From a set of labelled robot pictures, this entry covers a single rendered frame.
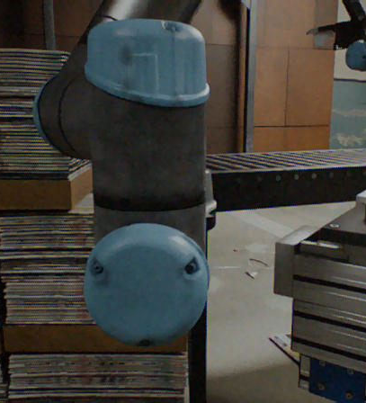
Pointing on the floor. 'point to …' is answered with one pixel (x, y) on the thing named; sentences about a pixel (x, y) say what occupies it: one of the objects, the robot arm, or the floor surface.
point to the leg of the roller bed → (198, 355)
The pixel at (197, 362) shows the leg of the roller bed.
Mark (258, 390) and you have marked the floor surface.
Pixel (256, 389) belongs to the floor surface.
